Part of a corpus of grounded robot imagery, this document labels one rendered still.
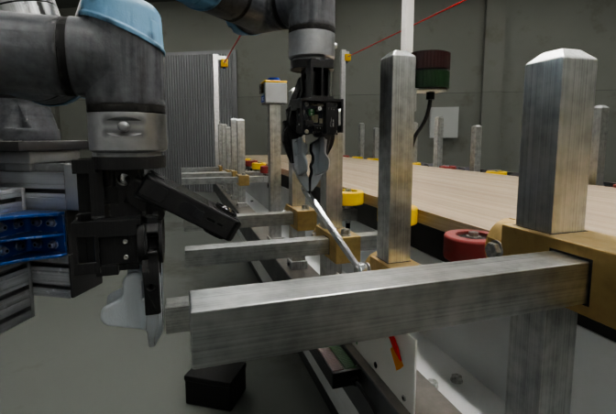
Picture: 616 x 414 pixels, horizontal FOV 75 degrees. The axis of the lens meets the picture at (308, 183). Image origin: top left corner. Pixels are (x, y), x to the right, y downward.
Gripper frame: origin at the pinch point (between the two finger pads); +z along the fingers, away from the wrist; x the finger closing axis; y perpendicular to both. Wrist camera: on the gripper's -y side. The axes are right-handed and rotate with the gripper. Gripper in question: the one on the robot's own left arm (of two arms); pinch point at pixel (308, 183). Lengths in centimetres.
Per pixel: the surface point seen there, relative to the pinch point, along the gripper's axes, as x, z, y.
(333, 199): 7.7, 4.3, -7.6
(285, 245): -3.1, 11.7, -3.8
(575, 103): 7.7, -10.3, 42.4
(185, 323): -20.9, 12.7, 21.2
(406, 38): 103, -64, -140
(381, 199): 6.2, 0.9, 15.1
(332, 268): 7.6, 18.5, -7.6
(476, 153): 116, 0, -95
